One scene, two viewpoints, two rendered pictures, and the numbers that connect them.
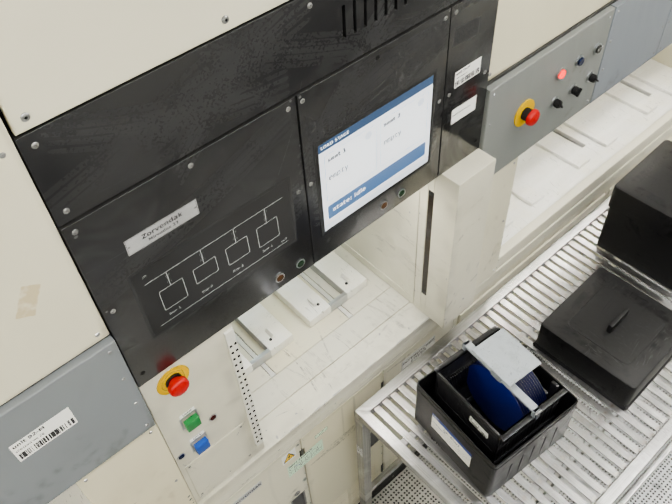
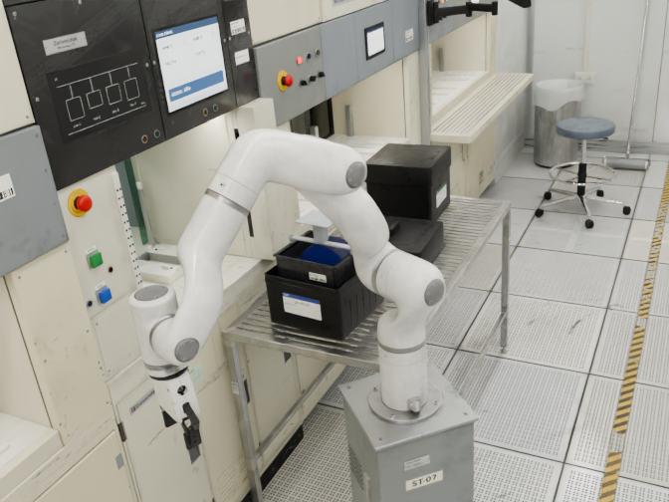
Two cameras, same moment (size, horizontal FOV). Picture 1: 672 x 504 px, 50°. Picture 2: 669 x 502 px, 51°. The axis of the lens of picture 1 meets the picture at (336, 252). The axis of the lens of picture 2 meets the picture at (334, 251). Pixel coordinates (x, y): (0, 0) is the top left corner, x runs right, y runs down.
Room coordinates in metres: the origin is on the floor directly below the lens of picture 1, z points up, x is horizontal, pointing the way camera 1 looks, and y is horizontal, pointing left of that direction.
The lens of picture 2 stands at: (-1.00, 0.37, 1.91)
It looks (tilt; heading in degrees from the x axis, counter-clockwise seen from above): 25 degrees down; 337
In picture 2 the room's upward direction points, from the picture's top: 5 degrees counter-clockwise
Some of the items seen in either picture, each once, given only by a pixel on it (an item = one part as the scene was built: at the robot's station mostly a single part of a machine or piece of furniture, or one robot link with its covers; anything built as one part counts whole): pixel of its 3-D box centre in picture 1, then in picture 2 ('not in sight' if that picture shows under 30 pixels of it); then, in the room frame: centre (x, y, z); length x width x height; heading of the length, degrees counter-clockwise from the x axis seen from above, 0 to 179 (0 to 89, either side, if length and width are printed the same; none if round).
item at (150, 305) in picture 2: not in sight; (158, 324); (0.17, 0.25, 1.26); 0.09 x 0.08 x 0.13; 14
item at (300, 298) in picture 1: (314, 280); (163, 261); (1.26, 0.07, 0.89); 0.22 x 0.21 x 0.04; 39
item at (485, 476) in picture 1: (492, 408); (326, 287); (0.85, -0.36, 0.85); 0.28 x 0.28 x 0.17; 33
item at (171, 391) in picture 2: not in sight; (172, 386); (0.17, 0.25, 1.12); 0.10 x 0.07 x 0.11; 14
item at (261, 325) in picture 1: (238, 335); not in sight; (1.09, 0.28, 0.89); 0.22 x 0.21 x 0.04; 39
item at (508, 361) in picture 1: (496, 392); (324, 264); (0.85, -0.36, 0.93); 0.24 x 0.20 x 0.32; 33
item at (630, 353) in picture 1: (613, 331); (394, 241); (1.06, -0.73, 0.83); 0.29 x 0.29 x 0.13; 40
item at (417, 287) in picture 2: not in sight; (408, 302); (0.28, -0.34, 1.07); 0.19 x 0.12 x 0.24; 14
